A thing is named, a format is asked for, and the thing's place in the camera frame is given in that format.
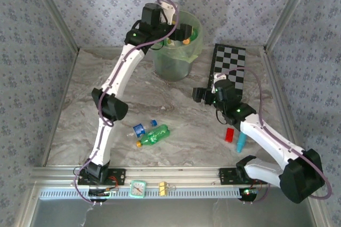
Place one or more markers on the green plastic bottle yellow cap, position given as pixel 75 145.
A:
pixel 155 136
pixel 196 33

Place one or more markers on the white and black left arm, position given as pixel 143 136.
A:
pixel 125 69

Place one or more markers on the translucent plastic bin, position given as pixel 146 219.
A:
pixel 173 69

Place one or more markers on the green plastic bin liner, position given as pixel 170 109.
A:
pixel 190 56

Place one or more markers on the red plastic block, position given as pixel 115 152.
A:
pixel 229 135

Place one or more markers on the black and grey checkerboard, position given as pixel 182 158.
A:
pixel 229 59

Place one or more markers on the teal marker pen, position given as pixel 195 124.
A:
pixel 241 141

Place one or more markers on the clear bottle blue label blue cap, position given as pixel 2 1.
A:
pixel 138 129

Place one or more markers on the yellow binder clip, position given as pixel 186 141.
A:
pixel 162 188

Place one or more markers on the small teal clock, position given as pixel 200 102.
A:
pixel 138 189

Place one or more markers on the aluminium side rail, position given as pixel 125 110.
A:
pixel 68 77
pixel 275 77

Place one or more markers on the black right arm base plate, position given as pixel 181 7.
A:
pixel 226 176

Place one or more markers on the aluminium table rail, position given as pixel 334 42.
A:
pixel 173 175

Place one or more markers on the aluminium frame post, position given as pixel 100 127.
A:
pixel 288 11
pixel 55 11

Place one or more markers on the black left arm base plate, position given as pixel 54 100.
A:
pixel 120 176

